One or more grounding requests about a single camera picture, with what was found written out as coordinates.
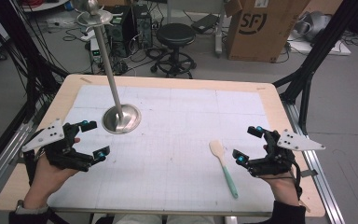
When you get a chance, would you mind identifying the white metal post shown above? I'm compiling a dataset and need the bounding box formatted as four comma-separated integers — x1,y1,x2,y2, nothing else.
213,0,228,59

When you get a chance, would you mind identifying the steel utensil stand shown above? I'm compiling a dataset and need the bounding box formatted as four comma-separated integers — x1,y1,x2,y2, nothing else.
74,0,143,135

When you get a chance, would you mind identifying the wooden spatula with green handle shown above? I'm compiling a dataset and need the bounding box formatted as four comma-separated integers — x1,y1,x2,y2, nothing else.
209,139,240,200

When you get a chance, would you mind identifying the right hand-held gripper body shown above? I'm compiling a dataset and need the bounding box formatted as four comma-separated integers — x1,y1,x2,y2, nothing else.
247,128,326,179

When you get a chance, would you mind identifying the black computer tower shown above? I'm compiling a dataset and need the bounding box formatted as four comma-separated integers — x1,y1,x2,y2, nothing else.
104,5,137,59
131,3,154,49

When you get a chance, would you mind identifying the white flat board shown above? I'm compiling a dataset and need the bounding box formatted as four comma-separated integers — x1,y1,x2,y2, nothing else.
286,32,352,57

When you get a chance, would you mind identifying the aluminium rail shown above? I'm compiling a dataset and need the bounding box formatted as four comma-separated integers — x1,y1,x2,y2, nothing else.
281,100,347,224
0,120,35,204

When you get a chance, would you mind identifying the grey wristwatch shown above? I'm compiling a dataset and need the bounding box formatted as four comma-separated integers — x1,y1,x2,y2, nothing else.
14,199,49,217

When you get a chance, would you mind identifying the white power strip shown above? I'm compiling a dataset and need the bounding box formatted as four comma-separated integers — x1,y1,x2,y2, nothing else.
79,29,97,42

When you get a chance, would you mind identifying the person's left hand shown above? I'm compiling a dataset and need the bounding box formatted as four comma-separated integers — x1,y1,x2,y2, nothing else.
22,137,82,207

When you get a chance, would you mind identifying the large cardboard box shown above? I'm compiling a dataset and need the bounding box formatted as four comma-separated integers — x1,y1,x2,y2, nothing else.
225,0,312,63

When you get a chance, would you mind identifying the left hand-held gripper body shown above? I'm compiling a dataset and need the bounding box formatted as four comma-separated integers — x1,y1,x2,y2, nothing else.
21,118,95,173

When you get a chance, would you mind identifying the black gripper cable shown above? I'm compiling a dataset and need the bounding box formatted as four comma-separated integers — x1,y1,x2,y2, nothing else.
290,161,303,201

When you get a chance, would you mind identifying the grey wrapped machine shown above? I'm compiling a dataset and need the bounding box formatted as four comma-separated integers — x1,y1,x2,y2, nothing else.
293,10,333,43

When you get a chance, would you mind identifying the small device with green display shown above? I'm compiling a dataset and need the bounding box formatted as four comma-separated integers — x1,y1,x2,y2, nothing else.
89,38,103,65

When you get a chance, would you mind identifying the black metal frame with cables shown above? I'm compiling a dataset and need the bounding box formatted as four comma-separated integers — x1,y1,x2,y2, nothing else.
0,0,71,125

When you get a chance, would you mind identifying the person's right hand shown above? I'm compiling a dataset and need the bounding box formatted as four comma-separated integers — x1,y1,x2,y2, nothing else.
259,144,301,207

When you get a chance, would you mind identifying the white grid mat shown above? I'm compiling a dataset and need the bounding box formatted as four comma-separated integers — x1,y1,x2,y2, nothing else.
47,85,276,215

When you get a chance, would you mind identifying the black round stool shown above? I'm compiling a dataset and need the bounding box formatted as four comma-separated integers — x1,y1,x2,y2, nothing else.
149,22,198,79

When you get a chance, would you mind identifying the flat black device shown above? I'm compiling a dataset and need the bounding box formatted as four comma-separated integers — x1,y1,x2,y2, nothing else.
190,13,220,35

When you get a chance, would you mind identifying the metal clamp bracket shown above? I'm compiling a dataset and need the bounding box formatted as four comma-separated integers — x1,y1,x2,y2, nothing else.
300,168,319,179

